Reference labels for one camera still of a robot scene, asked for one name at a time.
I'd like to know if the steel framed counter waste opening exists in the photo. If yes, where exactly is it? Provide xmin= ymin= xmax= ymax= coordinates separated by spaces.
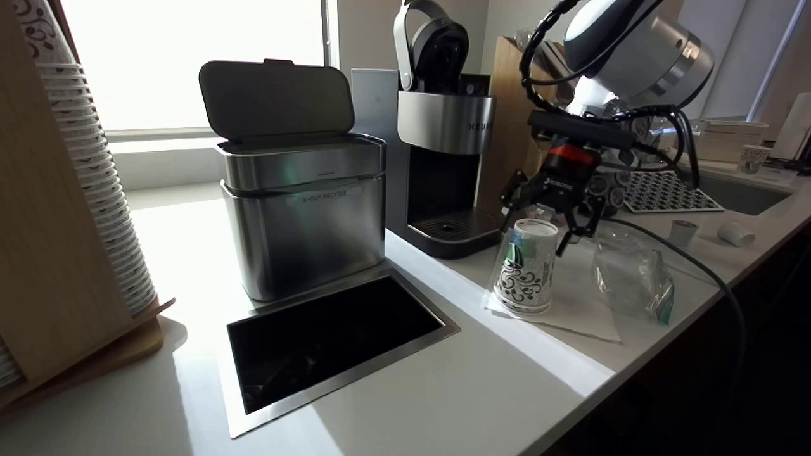
xmin=223 ymin=267 xmax=463 ymax=442

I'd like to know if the translucent plastic container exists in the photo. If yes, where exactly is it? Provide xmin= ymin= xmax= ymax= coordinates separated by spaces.
xmin=347 ymin=67 xmax=400 ymax=143

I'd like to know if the tall stack of paper cups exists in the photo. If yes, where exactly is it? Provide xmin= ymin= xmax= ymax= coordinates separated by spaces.
xmin=10 ymin=0 xmax=162 ymax=323

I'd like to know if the black cable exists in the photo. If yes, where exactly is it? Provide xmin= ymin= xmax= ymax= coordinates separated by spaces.
xmin=602 ymin=210 xmax=749 ymax=400

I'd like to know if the black silver coffee machine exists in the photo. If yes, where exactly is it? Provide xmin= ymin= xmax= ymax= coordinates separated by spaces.
xmin=384 ymin=0 xmax=507 ymax=261

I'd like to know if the small white plastic cup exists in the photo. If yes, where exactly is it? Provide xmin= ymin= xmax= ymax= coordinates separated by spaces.
xmin=669 ymin=218 xmax=700 ymax=253

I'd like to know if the bright window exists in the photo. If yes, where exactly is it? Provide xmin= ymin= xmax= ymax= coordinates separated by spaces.
xmin=60 ymin=0 xmax=331 ymax=137

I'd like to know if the small white roll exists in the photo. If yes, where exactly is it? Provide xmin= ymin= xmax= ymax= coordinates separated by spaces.
xmin=717 ymin=223 xmax=757 ymax=252

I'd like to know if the wooden cup holder stand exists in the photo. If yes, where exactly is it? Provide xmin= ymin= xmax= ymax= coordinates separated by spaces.
xmin=0 ymin=0 xmax=176 ymax=414

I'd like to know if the stainless steel lidded bin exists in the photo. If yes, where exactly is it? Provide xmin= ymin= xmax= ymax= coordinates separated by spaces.
xmin=198 ymin=56 xmax=390 ymax=306

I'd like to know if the printed white paper cup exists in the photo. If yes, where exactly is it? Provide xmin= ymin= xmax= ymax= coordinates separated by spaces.
xmin=492 ymin=216 xmax=561 ymax=318

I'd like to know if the steel sink basin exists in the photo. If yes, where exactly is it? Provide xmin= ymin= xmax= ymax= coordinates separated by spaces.
xmin=687 ymin=159 xmax=796 ymax=218

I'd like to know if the white slanted container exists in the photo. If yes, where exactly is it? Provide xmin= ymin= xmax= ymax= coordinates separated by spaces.
xmin=769 ymin=86 xmax=811 ymax=166

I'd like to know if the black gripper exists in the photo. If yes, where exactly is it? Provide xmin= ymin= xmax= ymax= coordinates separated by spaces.
xmin=502 ymin=139 xmax=613 ymax=258

